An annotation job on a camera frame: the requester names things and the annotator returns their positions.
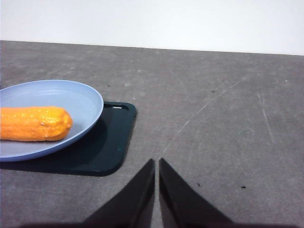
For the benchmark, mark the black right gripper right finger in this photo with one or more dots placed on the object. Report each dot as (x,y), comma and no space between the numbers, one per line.
(183,204)

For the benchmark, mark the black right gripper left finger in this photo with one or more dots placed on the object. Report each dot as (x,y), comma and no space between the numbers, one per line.
(133,199)

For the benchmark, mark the blue round plate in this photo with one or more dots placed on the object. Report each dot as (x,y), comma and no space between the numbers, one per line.
(78,99)

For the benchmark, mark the yellow orange corn cob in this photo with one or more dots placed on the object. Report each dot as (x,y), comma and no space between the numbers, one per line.
(35,123)

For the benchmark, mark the black rectangular tray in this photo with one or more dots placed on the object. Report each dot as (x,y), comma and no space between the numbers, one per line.
(109,147)

